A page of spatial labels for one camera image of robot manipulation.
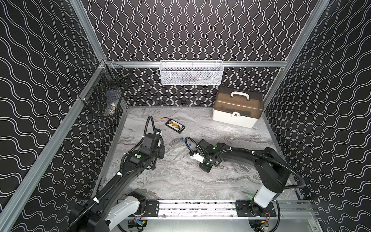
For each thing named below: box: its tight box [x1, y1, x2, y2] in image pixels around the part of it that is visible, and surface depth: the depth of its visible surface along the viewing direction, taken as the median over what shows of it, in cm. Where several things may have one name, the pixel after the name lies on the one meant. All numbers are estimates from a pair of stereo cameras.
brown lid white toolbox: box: [212, 86, 264, 129], surface depth 101 cm
